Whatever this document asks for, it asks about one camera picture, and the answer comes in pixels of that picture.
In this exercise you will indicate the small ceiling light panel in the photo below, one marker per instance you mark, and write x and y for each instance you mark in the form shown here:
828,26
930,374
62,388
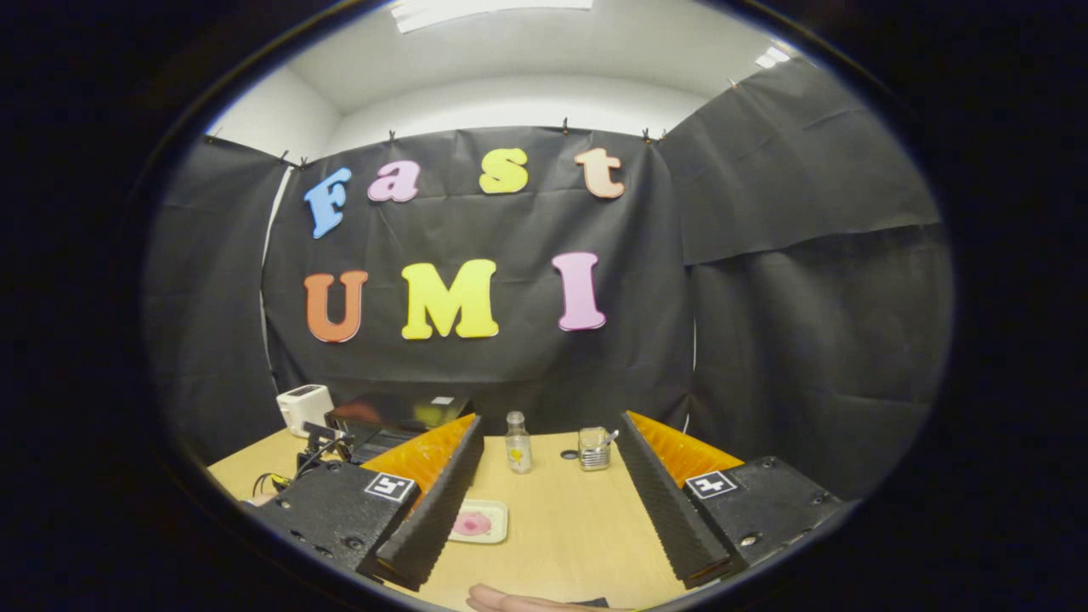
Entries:
772,57

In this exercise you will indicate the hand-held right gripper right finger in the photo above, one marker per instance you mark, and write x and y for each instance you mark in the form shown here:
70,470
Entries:
663,501

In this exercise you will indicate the black backdrop cloth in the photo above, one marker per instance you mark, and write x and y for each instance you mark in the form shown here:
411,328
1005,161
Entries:
765,323

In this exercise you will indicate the pink meat slice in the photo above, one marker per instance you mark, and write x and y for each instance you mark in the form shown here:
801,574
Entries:
472,524

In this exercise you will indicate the cream rectangular plate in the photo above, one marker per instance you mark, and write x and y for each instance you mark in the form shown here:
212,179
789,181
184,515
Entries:
500,520

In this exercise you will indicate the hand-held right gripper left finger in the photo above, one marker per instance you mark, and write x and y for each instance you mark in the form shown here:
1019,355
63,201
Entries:
438,501

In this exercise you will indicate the clear bottle with yellow label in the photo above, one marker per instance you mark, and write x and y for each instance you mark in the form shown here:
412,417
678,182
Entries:
518,450

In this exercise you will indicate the large ceiling light panel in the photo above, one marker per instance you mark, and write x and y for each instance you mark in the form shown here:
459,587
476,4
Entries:
484,10

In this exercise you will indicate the black electric oven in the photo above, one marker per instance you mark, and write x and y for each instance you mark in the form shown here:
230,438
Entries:
391,412

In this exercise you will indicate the white toaster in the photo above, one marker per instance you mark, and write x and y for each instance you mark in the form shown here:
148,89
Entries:
304,408

